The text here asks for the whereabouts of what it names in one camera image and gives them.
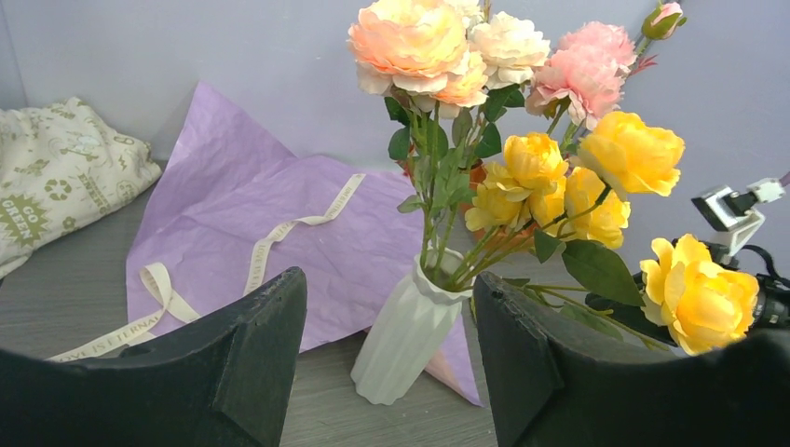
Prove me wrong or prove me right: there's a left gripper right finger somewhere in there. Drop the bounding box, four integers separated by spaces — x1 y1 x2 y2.
473 273 789 446

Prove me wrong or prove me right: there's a pink peony flower stem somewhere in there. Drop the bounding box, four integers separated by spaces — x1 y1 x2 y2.
525 1 687 156

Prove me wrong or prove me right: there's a purple pink wrapping paper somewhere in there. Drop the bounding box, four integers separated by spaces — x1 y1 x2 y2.
125 81 484 409

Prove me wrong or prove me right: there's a cream printed ribbon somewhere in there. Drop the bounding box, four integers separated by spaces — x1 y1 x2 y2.
50 173 366 363

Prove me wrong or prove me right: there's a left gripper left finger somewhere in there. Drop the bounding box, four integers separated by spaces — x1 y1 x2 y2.
1 267 307 446

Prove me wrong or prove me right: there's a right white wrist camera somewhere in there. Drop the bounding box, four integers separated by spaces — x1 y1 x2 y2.
691 173 789 264

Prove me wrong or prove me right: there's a pink white flower spray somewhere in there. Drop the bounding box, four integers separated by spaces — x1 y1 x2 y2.
426 12 551 290

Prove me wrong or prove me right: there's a peach rose flower stem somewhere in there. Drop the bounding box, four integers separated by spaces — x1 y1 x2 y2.
347 1 488 291

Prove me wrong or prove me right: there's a cream patterned cloth bag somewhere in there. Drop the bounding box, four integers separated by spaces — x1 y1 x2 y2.
1 97 162 276

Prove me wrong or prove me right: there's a white ribbed vase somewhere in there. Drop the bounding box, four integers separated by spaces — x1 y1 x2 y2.
350 249 482 406

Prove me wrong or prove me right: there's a yellow rose flower spray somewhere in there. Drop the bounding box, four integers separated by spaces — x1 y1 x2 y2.
446 111 759 356

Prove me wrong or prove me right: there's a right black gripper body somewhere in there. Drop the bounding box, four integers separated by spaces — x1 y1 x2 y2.
585 244 789 345

